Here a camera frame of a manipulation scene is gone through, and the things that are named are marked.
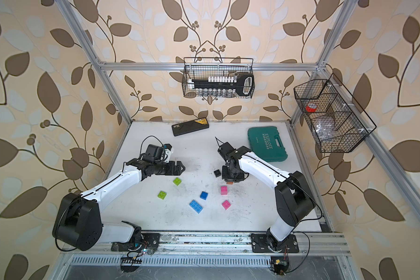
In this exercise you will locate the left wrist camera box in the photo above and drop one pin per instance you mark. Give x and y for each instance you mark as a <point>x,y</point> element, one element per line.
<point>156,154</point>

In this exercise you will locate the light blue long lego brick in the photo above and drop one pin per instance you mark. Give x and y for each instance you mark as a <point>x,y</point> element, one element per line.
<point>196,206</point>

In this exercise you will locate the pink lego brick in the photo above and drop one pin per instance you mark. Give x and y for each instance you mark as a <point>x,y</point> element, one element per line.
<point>226,204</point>
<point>223,190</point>

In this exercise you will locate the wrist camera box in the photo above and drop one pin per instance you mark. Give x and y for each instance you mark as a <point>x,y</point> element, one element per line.
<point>156,154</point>
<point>227,152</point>

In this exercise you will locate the black lego brick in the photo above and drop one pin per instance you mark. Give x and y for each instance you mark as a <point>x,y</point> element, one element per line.
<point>217,173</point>

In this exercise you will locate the green lego brick upper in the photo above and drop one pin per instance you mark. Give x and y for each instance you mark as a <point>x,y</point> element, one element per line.
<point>177,181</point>

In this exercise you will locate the clear plastic bag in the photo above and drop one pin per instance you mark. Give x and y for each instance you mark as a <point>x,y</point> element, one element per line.
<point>325,127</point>

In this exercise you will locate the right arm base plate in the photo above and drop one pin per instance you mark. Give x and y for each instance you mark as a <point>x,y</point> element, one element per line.
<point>266,243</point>

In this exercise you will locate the dark blue lego brick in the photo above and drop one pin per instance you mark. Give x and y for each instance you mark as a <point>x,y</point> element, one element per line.
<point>203,195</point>

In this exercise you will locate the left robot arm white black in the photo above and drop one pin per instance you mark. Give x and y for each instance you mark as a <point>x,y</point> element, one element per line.
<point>79,222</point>

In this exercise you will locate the green lego brick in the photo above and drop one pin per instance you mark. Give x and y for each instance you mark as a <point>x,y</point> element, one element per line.
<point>177,181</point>
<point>162,195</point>

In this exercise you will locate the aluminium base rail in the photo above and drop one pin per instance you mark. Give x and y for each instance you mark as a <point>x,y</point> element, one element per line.
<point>239,243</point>

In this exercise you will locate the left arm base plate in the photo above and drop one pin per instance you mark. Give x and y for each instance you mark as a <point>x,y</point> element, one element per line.
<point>140,243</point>

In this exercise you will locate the black wire basket right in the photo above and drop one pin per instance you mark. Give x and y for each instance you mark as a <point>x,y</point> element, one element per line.
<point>353,124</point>

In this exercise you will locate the green lego brick lower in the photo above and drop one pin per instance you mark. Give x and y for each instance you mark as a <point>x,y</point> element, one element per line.
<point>162,195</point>

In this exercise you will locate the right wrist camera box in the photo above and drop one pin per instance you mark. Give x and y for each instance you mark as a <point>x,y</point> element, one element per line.
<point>227,152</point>

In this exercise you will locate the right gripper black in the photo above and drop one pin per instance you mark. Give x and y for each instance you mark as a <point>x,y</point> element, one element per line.
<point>224,175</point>

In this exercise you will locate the green plastic tool case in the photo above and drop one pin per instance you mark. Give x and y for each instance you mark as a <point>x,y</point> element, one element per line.
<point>266,143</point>

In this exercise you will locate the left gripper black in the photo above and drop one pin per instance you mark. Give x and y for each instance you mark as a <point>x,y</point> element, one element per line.
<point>171,172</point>

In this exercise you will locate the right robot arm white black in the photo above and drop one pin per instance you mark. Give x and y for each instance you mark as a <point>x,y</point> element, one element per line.
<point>293,197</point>

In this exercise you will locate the black wire basket centre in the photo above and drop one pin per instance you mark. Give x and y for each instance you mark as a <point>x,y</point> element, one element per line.
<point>203,67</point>

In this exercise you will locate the black yellow tool case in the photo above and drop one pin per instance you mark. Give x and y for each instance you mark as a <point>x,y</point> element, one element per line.
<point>190,126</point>

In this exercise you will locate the black socket tool set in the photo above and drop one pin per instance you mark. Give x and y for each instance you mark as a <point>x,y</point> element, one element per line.
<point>242,85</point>

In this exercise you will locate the black wire basket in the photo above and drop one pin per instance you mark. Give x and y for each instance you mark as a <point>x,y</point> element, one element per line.
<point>203,67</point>
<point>353,124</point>

